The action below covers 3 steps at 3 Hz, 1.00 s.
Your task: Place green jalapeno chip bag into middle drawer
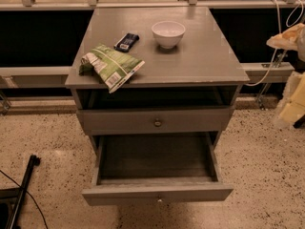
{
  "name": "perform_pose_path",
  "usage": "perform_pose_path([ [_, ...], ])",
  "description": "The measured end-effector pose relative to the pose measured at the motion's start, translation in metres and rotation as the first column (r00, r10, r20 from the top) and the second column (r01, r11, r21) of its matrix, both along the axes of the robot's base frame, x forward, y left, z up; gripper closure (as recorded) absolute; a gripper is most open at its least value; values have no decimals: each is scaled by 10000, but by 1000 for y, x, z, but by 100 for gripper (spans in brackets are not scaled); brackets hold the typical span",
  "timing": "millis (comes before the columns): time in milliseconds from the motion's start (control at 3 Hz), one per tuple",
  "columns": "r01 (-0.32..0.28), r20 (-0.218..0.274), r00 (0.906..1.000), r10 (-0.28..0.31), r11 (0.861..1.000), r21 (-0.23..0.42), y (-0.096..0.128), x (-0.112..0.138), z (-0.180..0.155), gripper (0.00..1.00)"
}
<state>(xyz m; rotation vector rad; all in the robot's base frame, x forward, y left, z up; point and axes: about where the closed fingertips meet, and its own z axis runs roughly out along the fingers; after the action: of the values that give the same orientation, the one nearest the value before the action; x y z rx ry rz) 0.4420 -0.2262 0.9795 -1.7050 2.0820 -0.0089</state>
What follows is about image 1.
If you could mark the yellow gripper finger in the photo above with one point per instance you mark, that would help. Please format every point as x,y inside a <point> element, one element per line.
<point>294,98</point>
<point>286,40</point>

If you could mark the green jalapeno chip bag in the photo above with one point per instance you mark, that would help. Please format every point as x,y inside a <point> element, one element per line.
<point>113,67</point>

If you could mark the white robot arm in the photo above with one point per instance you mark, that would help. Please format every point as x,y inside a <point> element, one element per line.
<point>300,69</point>

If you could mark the grey wooden drawer cabinet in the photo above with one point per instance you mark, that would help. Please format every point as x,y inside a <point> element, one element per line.
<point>201,71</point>

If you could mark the closed grey upper drawer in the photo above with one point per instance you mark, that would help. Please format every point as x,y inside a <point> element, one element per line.
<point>141,121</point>

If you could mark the round brass drawer knob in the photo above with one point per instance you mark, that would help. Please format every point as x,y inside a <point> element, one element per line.
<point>157,123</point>

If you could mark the open grey lower drawer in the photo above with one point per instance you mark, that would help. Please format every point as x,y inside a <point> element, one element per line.
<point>156,168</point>

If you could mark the white ceramic bowl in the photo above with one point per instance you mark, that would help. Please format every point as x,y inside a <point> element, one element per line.
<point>168,34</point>

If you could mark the dark blue snack bar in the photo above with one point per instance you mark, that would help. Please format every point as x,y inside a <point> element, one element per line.
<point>126,42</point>

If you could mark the black stand leg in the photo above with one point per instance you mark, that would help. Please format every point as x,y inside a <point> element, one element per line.
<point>11,199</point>

